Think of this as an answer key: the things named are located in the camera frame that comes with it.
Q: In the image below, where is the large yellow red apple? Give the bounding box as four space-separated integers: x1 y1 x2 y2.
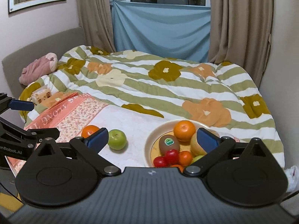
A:
190 127 220 156

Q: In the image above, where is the white plastic bag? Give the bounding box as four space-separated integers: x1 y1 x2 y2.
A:
284 165 298 193

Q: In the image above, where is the large orange on cloth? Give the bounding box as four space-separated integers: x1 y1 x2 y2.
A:
81 125 100 138

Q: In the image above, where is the pink plush toy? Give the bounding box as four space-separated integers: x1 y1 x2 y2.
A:
19 53 58 86

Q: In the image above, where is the small green apple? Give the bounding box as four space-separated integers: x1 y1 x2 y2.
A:
108 129 127 151

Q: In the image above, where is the left beige curtain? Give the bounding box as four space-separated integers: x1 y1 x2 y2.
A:
76 0 116 52

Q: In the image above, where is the right beige curtain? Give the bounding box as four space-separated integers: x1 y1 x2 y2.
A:
208 0 274 86

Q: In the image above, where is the cream duck print plate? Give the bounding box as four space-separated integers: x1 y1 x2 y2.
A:
144 118 241 169

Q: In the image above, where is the beige curtain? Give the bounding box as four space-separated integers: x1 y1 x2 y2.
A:
76 0 116 52
208 0 274 86

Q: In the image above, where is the orange on plate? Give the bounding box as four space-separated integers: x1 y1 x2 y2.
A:
173 120 196 142

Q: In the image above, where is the pink floral cloth mat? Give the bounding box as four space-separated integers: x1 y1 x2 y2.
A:
7 92 241 175

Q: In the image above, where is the large green apple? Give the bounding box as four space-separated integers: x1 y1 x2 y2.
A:
191 155 204 164

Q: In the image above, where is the small patterned tissue pack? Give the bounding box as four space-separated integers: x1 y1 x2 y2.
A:
31 85 52 105

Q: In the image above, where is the blue hanging cloth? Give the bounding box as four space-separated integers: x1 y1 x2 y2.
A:
112 0 211 62

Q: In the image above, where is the small mandarin orange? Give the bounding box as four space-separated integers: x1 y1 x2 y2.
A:
170 164 184 173
178 151 193 166

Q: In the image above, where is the green striped floral duvet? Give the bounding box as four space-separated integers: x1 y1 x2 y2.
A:
20 45 285 166

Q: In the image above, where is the grey bed headboard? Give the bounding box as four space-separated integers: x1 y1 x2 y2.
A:
2 27 87 98

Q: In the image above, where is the brown kiwi with sticker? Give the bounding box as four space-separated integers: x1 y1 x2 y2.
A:
159 134 180 156

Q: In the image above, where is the red cherry tomato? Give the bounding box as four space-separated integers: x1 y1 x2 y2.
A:
164 149 179 165
153 156 168 168

